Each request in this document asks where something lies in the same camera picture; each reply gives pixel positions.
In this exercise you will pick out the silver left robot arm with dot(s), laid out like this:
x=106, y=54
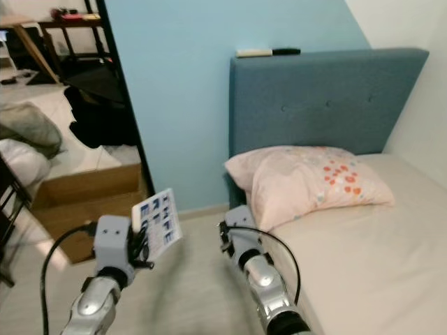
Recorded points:
x=94, y=307

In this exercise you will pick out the brown cardboard box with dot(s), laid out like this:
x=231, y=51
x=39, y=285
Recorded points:
x=84, y=202

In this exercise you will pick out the white bag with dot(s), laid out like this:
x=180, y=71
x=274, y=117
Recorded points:
x=21, y=162

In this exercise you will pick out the slim white remote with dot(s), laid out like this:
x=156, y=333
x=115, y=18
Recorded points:
x=253, y=53

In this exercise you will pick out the crumpled beige cloth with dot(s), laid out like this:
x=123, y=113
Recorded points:
x=28, y=129

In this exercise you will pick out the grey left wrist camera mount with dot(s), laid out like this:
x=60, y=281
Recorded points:
x=112, y=244

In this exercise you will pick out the black folding chair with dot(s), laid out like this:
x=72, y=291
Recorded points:
x=10, y=202

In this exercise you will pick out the black door frame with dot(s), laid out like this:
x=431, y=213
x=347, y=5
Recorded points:
x=126, y=105

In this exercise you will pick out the black garment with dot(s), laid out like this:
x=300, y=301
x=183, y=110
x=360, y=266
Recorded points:
x=101, y=112

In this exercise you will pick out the slim black device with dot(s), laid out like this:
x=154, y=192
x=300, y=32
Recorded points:
x=286, y=51

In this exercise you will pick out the dark wooden table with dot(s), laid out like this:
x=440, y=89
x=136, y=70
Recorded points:
x=70, y=26

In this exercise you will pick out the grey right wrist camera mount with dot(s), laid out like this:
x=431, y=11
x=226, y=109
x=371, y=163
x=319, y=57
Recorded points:
x=242, y=230

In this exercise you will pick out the blue upholstered headboard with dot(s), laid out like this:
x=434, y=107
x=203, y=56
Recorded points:
x=321, y=98

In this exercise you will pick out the white blue lettered book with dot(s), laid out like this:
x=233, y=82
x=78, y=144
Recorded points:
x=160, y=220

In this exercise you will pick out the dark blue bed base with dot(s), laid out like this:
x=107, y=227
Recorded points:
x=234, y=195

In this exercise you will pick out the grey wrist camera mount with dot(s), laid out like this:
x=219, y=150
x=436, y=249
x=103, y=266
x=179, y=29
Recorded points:
x=112, y=244
x=242, y=230

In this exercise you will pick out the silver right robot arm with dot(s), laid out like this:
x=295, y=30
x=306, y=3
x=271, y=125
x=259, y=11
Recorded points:
x=272, y=296

